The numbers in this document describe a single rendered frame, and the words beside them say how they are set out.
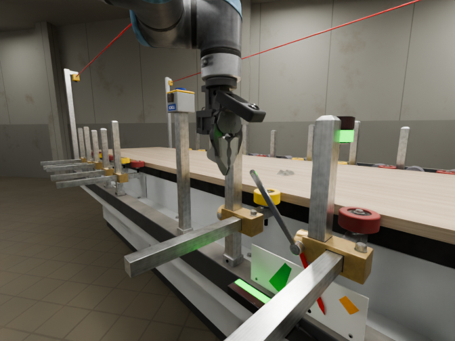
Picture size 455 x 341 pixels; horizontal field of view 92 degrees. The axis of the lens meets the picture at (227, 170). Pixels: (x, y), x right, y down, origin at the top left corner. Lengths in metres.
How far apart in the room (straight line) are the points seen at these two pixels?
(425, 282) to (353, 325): 0.24
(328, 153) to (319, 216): 0.12
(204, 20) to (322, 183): 0.39
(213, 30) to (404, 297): 0.74
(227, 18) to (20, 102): 6.93
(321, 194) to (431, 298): 0.37
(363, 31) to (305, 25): 0.94
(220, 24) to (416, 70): 4.61
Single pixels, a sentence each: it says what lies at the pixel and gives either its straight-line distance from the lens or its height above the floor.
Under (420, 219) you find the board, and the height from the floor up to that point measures 0.90.
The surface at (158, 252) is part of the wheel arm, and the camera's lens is 0.46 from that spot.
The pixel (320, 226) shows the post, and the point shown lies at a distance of 0.48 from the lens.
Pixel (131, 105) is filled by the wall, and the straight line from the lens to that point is 5.24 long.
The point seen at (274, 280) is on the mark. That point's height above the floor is 0.74.
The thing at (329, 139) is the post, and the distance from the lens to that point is 0.44.
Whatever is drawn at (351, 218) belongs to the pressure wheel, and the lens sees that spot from 0.54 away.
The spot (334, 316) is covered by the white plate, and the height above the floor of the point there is 0.73.
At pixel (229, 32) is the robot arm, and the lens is 0.52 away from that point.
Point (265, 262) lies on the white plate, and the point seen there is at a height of 0.77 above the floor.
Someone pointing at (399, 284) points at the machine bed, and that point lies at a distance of 0.72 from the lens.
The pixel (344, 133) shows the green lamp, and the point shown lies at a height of 1.08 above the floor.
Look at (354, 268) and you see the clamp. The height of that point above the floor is 0.85.
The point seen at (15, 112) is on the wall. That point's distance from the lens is 7.42.
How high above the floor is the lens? 1.08
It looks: 10 degrees down
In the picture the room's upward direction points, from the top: straight up
